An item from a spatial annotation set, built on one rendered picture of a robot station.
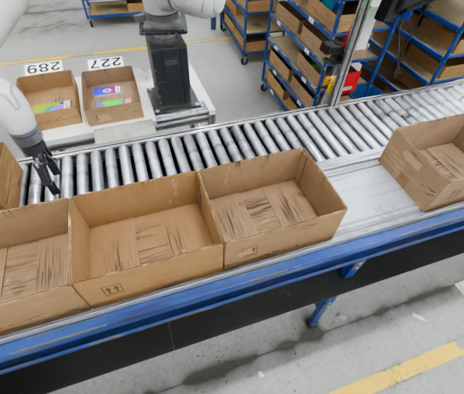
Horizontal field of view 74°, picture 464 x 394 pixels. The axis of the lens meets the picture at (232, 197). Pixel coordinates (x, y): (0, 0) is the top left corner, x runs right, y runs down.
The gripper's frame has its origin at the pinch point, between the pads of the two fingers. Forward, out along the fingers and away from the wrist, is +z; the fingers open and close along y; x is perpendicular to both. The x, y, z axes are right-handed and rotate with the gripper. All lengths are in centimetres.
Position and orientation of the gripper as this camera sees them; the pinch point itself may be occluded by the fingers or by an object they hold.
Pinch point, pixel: (55, 180)
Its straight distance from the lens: 140.5
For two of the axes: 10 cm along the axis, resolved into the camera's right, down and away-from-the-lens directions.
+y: -3.1, -7.4, 5.9
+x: -9.5, 2.2, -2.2
